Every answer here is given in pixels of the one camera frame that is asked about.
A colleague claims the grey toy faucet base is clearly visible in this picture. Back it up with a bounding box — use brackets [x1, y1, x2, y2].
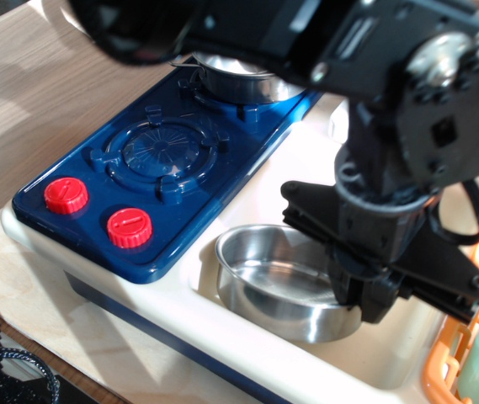
[327, 99, 349, 145]

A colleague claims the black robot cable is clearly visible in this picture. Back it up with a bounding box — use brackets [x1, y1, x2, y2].
[426, 178, 479, 247]

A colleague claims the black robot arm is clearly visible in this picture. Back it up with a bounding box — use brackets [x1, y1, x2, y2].
[71, 1, 479, 323]

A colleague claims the left red stove knob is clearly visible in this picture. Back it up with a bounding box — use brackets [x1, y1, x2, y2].
[44, 177, 89, 215]

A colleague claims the cream toy kitchen sink unit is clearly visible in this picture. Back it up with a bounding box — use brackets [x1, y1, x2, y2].
[0, 92, 479, 404]

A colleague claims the dark blue toy stove top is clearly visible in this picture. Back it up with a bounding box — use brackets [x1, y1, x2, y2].
[12, 67, 319, 284]

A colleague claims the black braided cable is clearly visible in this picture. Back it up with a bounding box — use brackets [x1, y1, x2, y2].
[0, 347, 61, 404]

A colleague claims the steel pot with loop handles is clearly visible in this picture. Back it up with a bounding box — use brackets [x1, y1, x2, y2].
[170, 52, 305, 104]

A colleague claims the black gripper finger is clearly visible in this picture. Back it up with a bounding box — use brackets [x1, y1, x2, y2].
[326, 246, 365, 306]
[359, 267, 410, 324]

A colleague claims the orange plastic dish rack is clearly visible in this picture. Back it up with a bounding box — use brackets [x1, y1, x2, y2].
[422, 243, 479, 403]

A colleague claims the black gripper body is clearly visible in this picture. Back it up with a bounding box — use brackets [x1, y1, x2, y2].
[280, 181, 479, 323]

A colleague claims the right red stove knob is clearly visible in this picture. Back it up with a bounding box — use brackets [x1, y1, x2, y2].
[106, 207, 153, 248]

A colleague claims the red stove knob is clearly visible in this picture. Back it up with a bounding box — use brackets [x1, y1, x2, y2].
[106, 207, 153, 248]
[44, 177, 89, 215]

